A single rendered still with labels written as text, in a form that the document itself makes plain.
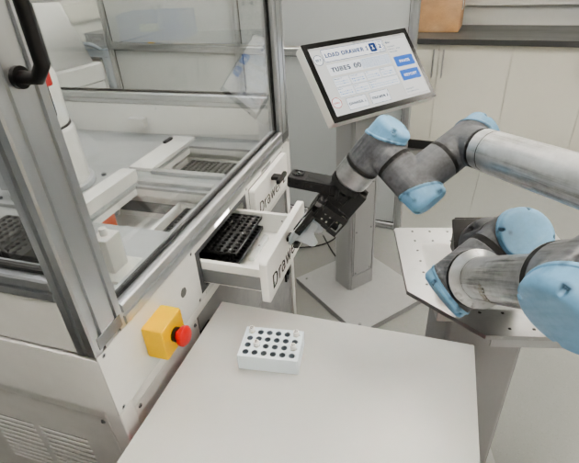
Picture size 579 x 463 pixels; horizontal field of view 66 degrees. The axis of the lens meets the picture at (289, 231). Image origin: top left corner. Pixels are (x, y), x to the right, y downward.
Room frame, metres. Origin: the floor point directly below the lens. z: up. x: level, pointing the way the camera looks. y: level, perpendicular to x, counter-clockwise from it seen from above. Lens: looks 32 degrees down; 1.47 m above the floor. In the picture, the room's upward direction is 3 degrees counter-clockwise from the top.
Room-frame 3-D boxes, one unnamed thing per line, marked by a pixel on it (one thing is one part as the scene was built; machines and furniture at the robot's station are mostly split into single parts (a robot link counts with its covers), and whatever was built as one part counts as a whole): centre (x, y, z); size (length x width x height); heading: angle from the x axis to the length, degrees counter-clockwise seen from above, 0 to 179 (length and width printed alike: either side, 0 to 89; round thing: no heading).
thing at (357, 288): (1.77, -0.34, 0.51); 0.50 x 0.45 x 1.02; 31
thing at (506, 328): (0.89, -0.51, 0.70); 0.45 x 0.44 x 0.12; 83
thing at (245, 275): (0.97, 0.21, 0.86); 0.40 x 0.26 x 0.06; 71
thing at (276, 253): (0.90, 0.01, 0.87); 0.29 x 0.02 x 0.11; 161
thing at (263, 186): (1.24, 0.05, 0.87); 0.29 x 0.02 x 0.11; 161
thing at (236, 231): (0.96, 0.20, 0.87); 0.22 x 0.18 x 0.06; 71
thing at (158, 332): (0.63, 0.25, 0.88); 0.07 x 0.05 x 0.07; 161
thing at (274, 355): (0.66, 0.05, 0.78); 0.12 x 0.08 x 0.04; 78
